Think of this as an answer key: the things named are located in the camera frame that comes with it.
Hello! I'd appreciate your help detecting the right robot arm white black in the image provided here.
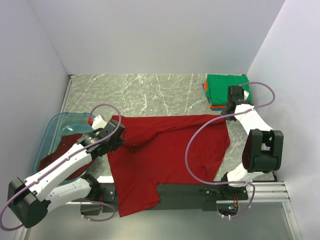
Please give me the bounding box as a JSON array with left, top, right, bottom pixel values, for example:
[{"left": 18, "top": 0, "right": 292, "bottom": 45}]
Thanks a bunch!
[{"left": 219, "top": 85, "right": 284, "bottom": 200}]

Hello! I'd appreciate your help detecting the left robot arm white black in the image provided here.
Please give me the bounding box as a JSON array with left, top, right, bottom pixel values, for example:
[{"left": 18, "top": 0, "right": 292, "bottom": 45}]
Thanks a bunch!
[{"left": 6, "top": 117, "right": 125, "bottom": 228}]

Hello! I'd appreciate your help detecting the folded green t shirt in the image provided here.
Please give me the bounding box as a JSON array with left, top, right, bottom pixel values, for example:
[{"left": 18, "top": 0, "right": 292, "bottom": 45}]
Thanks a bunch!
[{"left": 203, "top": 74, "right": 249, "bottom": 109}]

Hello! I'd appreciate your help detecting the folded blue t shirt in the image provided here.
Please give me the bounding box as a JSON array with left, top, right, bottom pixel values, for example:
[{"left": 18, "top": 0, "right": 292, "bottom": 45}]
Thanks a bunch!
[{"left": 201, "top": 83, "right": 226, "bottom": 112}]

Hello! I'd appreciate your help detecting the dark red t shirt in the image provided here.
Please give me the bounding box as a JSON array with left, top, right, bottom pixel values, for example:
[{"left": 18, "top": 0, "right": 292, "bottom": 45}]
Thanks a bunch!
[{"left": 37, "top": 133, "right": 94, "bottom": 181}]

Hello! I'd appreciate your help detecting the folded orange t shirt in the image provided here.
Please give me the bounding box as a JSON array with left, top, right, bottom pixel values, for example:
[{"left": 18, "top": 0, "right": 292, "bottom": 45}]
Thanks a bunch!
[{"left": 202, "top": 81, "right": 227, "bottom": 110}]

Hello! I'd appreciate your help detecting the clear blue plastic bin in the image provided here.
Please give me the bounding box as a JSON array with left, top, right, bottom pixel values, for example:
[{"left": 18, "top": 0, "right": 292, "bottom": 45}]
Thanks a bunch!
[{"left": 32, "top": 112, "right": 93, "bottom": 174}]

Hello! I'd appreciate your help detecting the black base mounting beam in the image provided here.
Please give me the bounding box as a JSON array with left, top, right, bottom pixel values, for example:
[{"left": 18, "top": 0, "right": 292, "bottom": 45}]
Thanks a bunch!
[{"left": 80, "top": 183, "right": 249, "bottom": 216}]

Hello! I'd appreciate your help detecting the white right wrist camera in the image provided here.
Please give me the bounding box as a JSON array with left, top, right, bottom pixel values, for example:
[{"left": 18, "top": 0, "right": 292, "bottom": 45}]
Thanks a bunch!
[{"left": 243, "top": 90, "right": 250, "bottom": 101}]

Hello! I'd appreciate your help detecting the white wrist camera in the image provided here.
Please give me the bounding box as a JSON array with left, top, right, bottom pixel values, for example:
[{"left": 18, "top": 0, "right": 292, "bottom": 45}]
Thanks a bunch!
[
  {"left": 243, "top": 90, "right": 250, "bottom": 101},
  {"left": 87, "top": 115, "right": 107, "bottom": 130}
]

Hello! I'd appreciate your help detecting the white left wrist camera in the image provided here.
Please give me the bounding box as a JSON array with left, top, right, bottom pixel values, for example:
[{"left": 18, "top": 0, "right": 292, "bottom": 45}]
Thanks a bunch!
[{"left": 87, "top": 115, "right": 107, "bottom": 130}]

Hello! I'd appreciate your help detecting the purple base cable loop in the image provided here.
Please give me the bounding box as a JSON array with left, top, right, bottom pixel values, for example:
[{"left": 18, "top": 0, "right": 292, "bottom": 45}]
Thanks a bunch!
[{"left": 82, "top": 201, "right": 119, "bottom": 223}]

